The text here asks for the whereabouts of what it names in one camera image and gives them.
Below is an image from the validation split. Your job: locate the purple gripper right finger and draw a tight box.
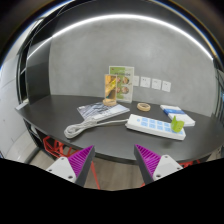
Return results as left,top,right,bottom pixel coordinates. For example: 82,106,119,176
134,145,182,184

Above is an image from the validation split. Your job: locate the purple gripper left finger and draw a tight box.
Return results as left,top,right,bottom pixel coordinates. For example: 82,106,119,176
47,146,95,186

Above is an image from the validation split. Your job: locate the white power strip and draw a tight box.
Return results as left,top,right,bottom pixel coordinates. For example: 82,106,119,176
126,114,186,140

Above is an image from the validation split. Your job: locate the white and blue box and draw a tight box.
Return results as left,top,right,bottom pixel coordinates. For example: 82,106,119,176
160,105,195,127

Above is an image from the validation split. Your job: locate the grey magazine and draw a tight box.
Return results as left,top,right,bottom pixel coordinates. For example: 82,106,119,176
77,102,130,121

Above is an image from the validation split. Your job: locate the tape roll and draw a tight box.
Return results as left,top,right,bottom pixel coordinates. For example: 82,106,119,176
137,103,151,112

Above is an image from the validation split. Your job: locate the acrylic sign on wooden base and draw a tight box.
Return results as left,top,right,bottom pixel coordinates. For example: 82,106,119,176
103,74,117,106

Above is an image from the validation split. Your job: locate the black shelf cabinet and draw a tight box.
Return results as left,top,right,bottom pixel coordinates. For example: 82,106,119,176
16,11,59,104

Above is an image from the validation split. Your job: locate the green printed poster card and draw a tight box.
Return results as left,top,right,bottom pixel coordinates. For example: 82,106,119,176
109,66,134,102

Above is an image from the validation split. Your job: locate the curved ceiling light strip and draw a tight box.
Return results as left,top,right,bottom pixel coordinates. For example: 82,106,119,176
26,13,214,63

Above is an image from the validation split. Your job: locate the red chair frame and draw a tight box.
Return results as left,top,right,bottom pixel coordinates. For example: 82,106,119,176
43,136,100,188

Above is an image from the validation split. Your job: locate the white coiled power cable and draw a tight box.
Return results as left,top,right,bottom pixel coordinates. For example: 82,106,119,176
63,118,129,139

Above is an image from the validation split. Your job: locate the white wall socket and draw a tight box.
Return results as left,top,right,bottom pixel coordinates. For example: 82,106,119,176
152,79,161,90
162,81,171,92
133,76,140,87
140,77,151,88

